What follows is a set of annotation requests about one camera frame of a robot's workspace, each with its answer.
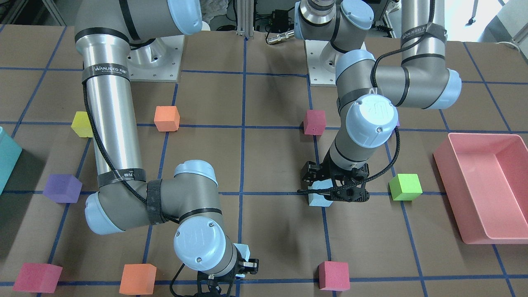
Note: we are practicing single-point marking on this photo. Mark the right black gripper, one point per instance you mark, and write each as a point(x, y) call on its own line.
point(250, 265)

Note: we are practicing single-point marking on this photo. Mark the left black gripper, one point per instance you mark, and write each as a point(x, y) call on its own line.
point(310, 172)

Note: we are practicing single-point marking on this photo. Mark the light blue block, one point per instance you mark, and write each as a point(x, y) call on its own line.
point(244, 251)
point(318, 200)

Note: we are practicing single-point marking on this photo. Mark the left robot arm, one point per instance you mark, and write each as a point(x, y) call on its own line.
point(369, 89)

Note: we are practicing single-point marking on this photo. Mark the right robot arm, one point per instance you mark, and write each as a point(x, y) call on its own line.
point(105, 31)

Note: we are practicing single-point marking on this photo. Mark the green block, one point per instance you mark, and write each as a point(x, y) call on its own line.
point(405, 187)

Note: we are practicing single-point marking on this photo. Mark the pink block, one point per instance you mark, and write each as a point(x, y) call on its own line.
point(37, 278)
point(333, 276)
point(314, 122)

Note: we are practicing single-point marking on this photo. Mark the orange block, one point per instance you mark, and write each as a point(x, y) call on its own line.
point(138, 279)
point(167, 118)

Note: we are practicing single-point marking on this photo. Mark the pink plastic bin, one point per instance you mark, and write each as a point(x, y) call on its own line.
point(485, 178)

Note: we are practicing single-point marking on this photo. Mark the yellow block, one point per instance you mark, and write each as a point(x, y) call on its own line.
point(81, 125)

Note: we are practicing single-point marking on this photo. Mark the teal plastic bin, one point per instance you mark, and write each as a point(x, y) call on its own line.
point(9, 155)

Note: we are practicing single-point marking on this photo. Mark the aluminium frame post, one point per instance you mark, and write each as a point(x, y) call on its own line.
point(245, 16)

